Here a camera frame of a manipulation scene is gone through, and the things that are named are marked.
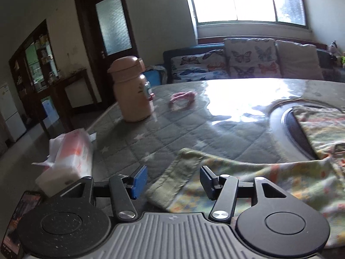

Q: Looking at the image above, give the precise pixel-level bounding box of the black and white plush toy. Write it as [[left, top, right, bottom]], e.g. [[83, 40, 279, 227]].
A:
[[327, 41, 341, 60]]

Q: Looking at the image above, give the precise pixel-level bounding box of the tissue pack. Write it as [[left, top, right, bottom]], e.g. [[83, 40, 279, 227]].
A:
[[32, 129, 95, 196]]

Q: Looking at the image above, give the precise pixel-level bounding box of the black smartphone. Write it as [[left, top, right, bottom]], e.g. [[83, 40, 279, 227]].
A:
[[0, 191, 44, 258]]

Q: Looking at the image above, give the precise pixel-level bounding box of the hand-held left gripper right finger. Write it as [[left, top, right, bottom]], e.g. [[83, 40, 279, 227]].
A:
[[199, 165, 290, 225]]

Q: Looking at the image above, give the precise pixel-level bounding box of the floral patterned child's garment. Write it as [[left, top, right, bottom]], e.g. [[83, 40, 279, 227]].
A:
[[146, 105, 345, 250]]

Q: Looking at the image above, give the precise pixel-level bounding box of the wide butterfly print cushion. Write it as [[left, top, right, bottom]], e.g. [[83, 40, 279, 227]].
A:
[[170, 50, 229, 83]]

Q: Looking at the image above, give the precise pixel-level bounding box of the plain beige cushion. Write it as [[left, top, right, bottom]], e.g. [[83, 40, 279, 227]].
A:
[[275, 40, 324, 81]]

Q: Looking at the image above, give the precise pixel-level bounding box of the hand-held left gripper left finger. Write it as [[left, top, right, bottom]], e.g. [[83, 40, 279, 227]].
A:
[[55, 164, 149, 222]]

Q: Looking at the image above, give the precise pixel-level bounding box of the small clear bottle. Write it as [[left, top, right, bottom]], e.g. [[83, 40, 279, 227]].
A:
[[144, 81, 156, 111]]

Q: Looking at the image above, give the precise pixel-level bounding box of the beige thermos jug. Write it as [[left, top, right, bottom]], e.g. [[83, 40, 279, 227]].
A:
[[108, 56, 155, 122]]

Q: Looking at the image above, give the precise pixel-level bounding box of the window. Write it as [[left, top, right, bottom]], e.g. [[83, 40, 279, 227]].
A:
[[182, 0, 310, 30]]

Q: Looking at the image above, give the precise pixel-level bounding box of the square butterfly print cushion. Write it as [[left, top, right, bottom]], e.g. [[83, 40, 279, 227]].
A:
[[223, 38, 283, 79]]

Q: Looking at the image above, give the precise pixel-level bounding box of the white fridge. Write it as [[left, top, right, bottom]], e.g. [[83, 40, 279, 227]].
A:
[[0, 82, 27, 143]]

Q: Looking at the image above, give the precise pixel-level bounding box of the dark door with frosted glass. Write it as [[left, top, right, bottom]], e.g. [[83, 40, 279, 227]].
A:
[[74, 0, 139, 108]]

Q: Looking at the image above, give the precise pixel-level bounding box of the pink soft item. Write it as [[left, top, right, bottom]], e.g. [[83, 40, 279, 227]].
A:
[[170, 91, 197, 111]]

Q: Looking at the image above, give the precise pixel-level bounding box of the blue bag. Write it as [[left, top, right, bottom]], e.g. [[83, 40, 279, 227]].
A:
[[144, 65, 168, 87]]

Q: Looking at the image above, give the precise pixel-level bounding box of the dark wooden display cabinet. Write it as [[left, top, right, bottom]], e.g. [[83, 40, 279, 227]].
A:
[[8, 19, 58, 119]]

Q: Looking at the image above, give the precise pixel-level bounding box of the blue box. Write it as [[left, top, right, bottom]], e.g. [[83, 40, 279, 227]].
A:
[[40, 97, 60, 130]]

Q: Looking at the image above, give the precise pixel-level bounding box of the round black hot plate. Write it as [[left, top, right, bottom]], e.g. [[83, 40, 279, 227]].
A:
[[268, 100, 345, 162]]

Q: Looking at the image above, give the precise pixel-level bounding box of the dark wooden side table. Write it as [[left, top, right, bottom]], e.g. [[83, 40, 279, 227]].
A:
[[35, 69, 99, 138]]

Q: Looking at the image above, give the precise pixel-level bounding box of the dark blue sofa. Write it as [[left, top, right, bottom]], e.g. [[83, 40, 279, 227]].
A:
[[163, 36, 345, 84]]

